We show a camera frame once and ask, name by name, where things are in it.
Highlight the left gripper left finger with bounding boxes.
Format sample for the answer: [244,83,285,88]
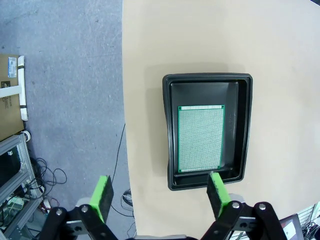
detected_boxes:
[37,174,118,240]

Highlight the white slatted robot stand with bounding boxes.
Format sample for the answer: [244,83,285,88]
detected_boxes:
[297,201,320,240]

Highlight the aluminium equipment frame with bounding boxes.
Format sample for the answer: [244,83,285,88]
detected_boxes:
[0,133,52,240]

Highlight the large black ESD tray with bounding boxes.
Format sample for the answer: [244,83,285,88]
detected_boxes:
[161,72,254,192]

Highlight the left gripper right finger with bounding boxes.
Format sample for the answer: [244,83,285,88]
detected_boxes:
[199,172,288,240]

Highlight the green perforated circuit board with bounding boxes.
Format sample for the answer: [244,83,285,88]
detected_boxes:
[177,104,225,174]

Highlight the brown cardboard box with label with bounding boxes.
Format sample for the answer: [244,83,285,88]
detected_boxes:
[0,53,26,142]

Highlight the black tablet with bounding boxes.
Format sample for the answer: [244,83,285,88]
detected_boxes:
[278,213,305,240]

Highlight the looped black floor cables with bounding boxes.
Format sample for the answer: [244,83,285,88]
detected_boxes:
[31,156,68,187]

